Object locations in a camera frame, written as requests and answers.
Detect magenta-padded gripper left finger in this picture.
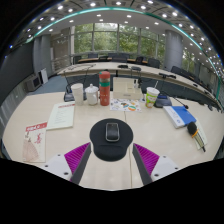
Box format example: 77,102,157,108
44,142,93,186

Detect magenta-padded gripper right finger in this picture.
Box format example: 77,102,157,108
132,142,183,186

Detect black computer mouse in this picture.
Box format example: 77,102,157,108
105,122,121,143

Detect black mouse pad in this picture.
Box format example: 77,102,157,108
89,118,134,163

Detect red and white leaflet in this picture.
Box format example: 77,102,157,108
22,121,48,164

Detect cream sheet with red heading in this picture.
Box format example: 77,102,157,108
46,101,76,131

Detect blue and white book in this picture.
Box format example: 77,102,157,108
162,105,197,129

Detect white paper booklet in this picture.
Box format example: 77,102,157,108
196,119,209,150

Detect black gooseneck microphone console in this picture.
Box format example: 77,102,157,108
63,64,98,103
154,91,190,110

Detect green-print drink cup with straw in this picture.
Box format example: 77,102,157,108
144,80,161,109

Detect colourful sticker sheet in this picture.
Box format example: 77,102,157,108
109,98,142,113

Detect stack of white paper cups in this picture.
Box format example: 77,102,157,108
70,82,84,107

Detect white lidded mug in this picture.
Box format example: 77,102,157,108
84,83,100,106

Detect cream cardboard box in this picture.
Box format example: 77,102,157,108
112,77,144,101

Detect red flask with green band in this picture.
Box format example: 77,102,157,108
98,70,111,107

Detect long curved conference desk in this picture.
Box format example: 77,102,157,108
56,61,221,108

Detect group of dark office chairs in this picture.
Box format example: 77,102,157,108
73,52,218,101

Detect group of ceiling lights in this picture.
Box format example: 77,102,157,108
8,0,224,81

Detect handheld microphone with yellow ring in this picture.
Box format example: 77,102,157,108
186,121,207,153

